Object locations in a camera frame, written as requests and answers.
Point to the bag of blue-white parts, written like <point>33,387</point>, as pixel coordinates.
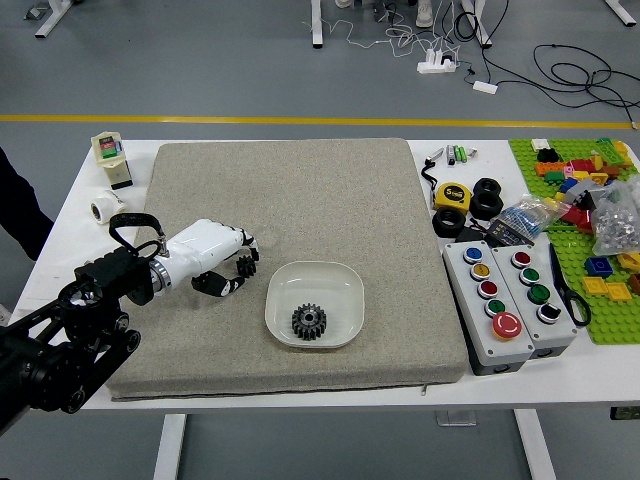
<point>525,217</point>

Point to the bag of silver metal parts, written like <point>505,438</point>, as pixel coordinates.
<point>615,225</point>

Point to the long yellow toy brick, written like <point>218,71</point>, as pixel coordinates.
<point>624,152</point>

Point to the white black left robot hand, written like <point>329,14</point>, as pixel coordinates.
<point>205,245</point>

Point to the beige switch box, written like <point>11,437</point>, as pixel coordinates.
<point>111,155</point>

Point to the person's white shoe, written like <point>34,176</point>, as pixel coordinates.
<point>424,12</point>

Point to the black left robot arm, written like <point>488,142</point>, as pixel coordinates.
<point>110,280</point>

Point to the green brick baseplate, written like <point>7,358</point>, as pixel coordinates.
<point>610,320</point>

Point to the small black gear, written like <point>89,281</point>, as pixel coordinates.
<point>247,269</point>

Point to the white background table leg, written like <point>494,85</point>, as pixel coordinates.
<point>622,12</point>
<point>52,17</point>
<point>318,25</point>
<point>481,25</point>

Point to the grey-brown mat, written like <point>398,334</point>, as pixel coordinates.
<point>325,200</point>

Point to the white square plate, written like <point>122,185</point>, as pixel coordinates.
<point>345,295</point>

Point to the black toy brick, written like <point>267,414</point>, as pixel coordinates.
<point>548,156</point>

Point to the white pipe tee fitting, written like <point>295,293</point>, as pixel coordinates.
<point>101,210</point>

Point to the white power adapter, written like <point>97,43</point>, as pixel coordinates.
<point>485,87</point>

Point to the long green toy brick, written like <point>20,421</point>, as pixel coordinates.
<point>607,150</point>

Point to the yellow tape measure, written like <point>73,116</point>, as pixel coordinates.
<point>452,196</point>

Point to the big black gear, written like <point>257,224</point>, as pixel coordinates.
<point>309,323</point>

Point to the green battery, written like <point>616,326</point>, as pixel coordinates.
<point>462,154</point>

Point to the grey five-button control box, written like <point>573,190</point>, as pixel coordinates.
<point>495,340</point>

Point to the yellow flat tile brick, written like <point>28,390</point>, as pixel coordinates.
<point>596,285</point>
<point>618,291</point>

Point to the black device with display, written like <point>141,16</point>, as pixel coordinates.
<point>510,234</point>

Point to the person's leg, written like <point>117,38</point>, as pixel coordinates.
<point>17,210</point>

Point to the grey four-button control box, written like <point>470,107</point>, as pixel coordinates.
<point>555,332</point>

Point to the orange toy brick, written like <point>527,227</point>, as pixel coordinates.
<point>550,168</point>

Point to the black-white battery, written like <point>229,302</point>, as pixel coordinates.
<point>452,155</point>

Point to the red toy brick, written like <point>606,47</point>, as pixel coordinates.
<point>576,217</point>

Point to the grey bracket under table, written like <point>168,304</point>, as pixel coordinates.
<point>455,418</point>

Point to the blue square brick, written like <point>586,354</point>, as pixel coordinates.
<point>599,266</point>

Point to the white toy brick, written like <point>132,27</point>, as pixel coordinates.
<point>540,145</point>

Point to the white power strip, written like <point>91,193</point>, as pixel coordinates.
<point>435,66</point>

